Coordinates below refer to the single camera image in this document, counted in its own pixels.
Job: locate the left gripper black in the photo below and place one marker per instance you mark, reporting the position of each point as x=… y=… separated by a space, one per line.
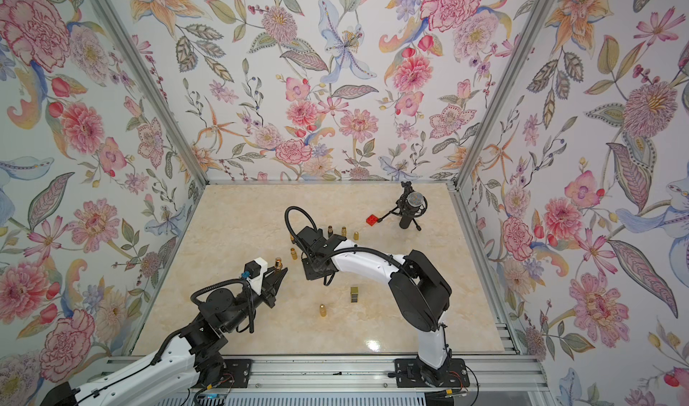
x=267 y=287

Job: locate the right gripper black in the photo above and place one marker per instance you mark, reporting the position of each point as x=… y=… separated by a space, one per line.
x=309 y=270

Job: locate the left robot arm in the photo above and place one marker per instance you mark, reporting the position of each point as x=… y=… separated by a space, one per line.
x=188 y=356

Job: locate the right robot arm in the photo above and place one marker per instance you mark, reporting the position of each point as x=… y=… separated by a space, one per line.
x=418 y=288

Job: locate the red small block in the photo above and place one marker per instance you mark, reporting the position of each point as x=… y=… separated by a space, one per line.
x=372 y=220

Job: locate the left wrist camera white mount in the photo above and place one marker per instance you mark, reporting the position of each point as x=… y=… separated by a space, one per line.
x=254 y=272

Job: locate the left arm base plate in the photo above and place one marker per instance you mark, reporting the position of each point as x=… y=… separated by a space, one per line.
x=234 y=373

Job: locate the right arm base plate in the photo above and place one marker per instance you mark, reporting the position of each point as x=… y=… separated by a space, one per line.
x=413 y=373

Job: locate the aluminium front rail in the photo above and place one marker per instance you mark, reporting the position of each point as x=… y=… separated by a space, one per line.
x=373 y=373

